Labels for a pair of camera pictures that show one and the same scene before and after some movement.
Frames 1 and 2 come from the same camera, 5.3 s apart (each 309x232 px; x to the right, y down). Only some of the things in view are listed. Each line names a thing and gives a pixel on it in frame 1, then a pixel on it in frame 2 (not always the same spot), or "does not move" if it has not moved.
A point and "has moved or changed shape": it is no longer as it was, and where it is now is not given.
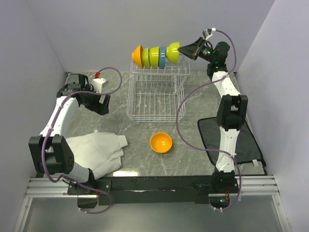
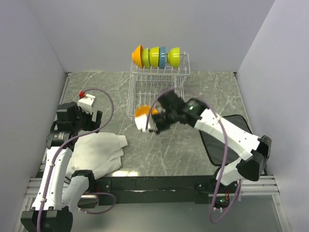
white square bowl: [145, 58] does not move
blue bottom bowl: [162, 57] does not move
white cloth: [99, 152] does not move
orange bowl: [161, 142] → [142, 109]
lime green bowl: [172, 53] has moved or changed shape
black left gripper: [98, 107] → [91, 124]
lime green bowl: [154, 56] does not move
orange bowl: [137, 56] does not move
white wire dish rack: [157, 94] does not move
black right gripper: [192, 50] → [159, 127]
